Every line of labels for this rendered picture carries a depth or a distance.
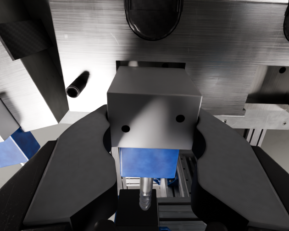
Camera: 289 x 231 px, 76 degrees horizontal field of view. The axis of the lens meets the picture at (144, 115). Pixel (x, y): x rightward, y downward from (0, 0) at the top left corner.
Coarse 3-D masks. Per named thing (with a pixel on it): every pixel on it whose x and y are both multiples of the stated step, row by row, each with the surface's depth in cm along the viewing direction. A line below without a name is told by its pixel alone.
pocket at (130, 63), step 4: (116, 60) 14; (120, 60) 17; (116, 64) 14; (120, 64) 17; (124, 64) 17; (128, 64) 17; (132, 64) 17; (136, 64) 17; (140, 64) 17; (144, 64) 17; (148, 64) 17; (152, 64) 17; (156, 64) 17; (160, 64) 17; (164, 64) 18; (168, 64) 17; (172, 64) 17; (176, 64) 17; (180, 64) 16; (184, 64) 14; (116, 68) 14; (184, 68) 14
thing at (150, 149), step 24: (120, 72) 13; (144, 72) 13; (168, 72) 13; (120, 96) 10; (144, 96) 10; (168, 96) 10; (192, 96) 10; (120, 120) 10; (144, 120) 10; (168, 120) 10; (192, 120) 10; (120, 144) 11; (144, 144) 11; (168, 144) 11; (192, 144) 11; (120, 168) 14; (144, 168) 14; (168, 168) 14; (144, 192) 17
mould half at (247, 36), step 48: (96, 0) 12; (192, 0) 12; (240, 0) 12; (288, 0) 12; (96, 48) 14; (144, 48) 14; (192, 48) 14; (240, 48) 14; (288, 48) 14; (96, 96) 15; (240, 96) 15
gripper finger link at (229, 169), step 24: (216, 120) 10; (216, 144) 8; (240, 144) 8; (216, 168) 7; (240, 168) 7; (192, 192) 7; (216, 192) 6; (240, 192) 6; (264, 192) 6; (216, 216) 6; (240, 216) 6; (264, 216) 6; (288, 216) 6
